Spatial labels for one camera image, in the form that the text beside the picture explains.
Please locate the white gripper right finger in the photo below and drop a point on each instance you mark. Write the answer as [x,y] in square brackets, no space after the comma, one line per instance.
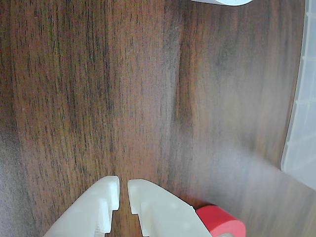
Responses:
[163,212]

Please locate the red tape roll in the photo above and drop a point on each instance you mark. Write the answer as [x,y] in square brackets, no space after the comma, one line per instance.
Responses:
[222,219]

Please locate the clear plastic storage box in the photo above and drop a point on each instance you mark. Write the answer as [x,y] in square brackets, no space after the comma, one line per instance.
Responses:
[306,111]

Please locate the white tape roll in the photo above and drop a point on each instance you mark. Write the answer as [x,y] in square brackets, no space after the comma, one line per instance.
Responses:
[229,2]

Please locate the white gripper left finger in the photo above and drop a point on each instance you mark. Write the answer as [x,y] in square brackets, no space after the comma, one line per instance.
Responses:
[86,212]

